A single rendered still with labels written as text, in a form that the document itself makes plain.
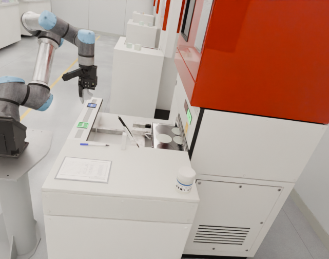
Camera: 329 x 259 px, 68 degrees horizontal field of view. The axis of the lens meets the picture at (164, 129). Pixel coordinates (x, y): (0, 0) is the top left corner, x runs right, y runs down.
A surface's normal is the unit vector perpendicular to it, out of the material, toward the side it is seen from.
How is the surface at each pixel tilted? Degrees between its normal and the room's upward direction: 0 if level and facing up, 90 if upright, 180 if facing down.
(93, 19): 90
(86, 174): 0
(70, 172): 0
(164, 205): 90
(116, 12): 90
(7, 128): 90
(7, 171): 0
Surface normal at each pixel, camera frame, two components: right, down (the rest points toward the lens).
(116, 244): 0.07, 0.50
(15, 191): 0.51, 0.50
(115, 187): 0.17, -0.86
